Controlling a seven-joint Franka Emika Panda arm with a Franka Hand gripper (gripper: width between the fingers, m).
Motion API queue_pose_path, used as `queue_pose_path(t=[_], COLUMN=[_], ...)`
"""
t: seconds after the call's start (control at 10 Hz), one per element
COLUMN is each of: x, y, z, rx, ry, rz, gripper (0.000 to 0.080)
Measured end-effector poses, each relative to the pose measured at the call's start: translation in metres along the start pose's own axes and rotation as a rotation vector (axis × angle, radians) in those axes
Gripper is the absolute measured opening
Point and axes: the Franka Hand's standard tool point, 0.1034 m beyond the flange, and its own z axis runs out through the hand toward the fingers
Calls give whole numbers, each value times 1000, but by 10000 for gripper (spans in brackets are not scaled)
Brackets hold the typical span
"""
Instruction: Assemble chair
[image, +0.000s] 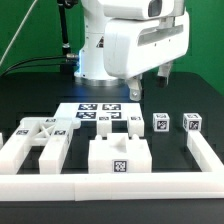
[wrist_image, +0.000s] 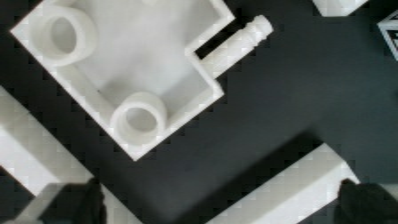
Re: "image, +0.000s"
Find white diagonal cable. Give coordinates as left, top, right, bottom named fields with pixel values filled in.
left=0, top=0, right=38, bottom=66

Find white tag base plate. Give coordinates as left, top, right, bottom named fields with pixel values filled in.
left=54, top=103, right=142, bottom=121

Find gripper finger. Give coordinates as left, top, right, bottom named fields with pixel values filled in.
left=157, top=61, right=173, bottom=88
left=127, top=77, right=142, bottom=100

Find white tagged cube nut right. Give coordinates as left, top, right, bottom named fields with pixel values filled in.
left=183, top=113, right=202, bottom=132

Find white chair back frame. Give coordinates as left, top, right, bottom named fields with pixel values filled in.
left=0, top=117, right=81, bottom=175

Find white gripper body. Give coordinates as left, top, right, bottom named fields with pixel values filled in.
left=103, top=12, right=189, bottom=79

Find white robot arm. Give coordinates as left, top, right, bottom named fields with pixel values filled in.
left=75, top=0, right=190, bottom=101

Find white chair seat part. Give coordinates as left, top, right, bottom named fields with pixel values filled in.
left=88, top=133, right=152, bottom=174

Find white tagged cube nut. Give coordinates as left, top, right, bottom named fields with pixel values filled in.
left=183, top=113, right=202, bottom=132
left=153, top=113, right=170, bottom=132

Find white U-shaped obstacle fence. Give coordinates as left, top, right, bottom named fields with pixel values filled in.
left=0, top=131, right=224, bottom=201

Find black cables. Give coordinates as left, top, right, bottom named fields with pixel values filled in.
left=0, top=53, right=80, bottom=77

